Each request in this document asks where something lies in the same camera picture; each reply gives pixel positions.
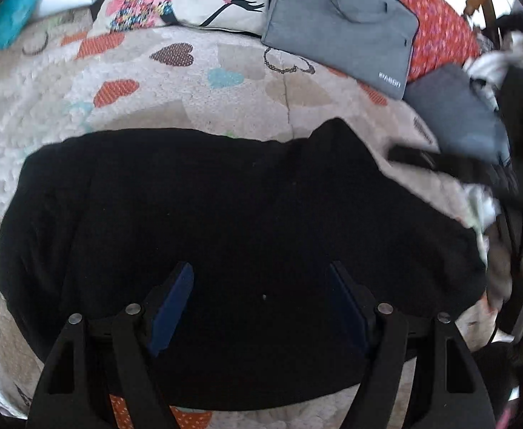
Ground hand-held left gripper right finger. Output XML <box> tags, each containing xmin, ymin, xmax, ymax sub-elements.
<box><xmin>327</xmin><ymin>260</ymin><xmax>499</xmax><ymax>429</ymax></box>

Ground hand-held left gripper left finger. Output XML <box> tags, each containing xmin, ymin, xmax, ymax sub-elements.
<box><xmin>26</xmin><ymin>261</ymin><xmax>195</xmax><ymax>429</ymax></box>

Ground white cloth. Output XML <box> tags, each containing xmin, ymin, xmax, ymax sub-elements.
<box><xmin>464</xmin><ymin>31</ymin><xmax>523</xmax><ymax>108</ymax></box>

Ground printed figure pillow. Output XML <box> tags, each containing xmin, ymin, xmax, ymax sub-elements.
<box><xmin>92</xmin><ymin>0</ymin><xmax>271</xmax><ymax>36</ymax></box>

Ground black pants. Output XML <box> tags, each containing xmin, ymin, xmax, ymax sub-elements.
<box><xmin>0</xmin><ymin>117</ymin><xmax>488</xmax><ymax>412</ymax></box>

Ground heart print blanket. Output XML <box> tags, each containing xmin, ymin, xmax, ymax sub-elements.
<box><xmin>0</xmin><ymin>6</ymin><xmax>494</xmax><ymax>429</ymax></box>

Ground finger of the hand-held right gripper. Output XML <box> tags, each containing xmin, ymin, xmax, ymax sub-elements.
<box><xmin>388</xmin><ymin>144</ymin><xmax>520</xmax><ymax>203</ymax></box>

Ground red floral cushion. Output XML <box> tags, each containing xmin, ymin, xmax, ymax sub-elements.
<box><xmin>346</xmin><ymin>0</ymin><xmax>483</xmax><ymax>83</ymax></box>

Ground grey fabric bag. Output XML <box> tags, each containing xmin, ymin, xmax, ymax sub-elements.
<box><xmin>404</xmin><ymin>63</ymin><xmax>512</xmax><ymax>166</ymax></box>

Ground grey laptop bag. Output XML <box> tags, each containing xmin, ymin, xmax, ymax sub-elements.
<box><xmin>261</xmin><ymin>0</ymin><xmax>420</xmax><ymax>101</ymax></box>

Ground wooden railing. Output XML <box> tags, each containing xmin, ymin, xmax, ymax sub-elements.
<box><xmin>422</xmin><ymin>0</ymin><xmax>497</xmax><ymax>45</ymax></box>

